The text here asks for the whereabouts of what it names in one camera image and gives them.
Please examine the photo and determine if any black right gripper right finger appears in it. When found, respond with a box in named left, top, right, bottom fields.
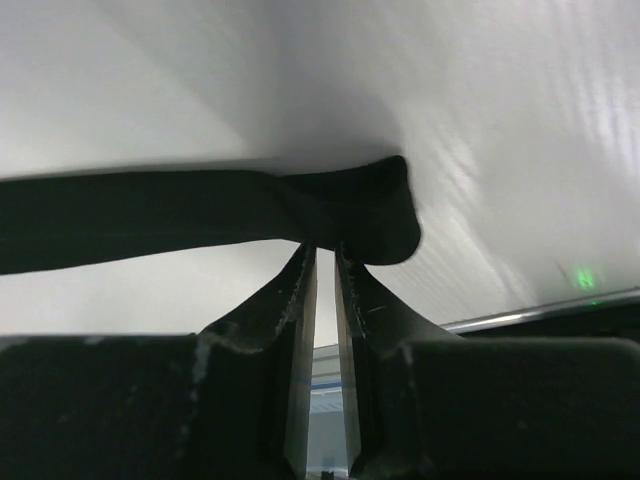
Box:
left=335, top=244, right=462, bottom=479

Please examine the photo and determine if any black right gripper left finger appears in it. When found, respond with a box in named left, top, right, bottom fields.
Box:
left=197, top=243, right=317, bottom=479

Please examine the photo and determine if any black tie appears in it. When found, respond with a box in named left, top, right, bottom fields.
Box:
left=1, top=156, right=421, bottom=274

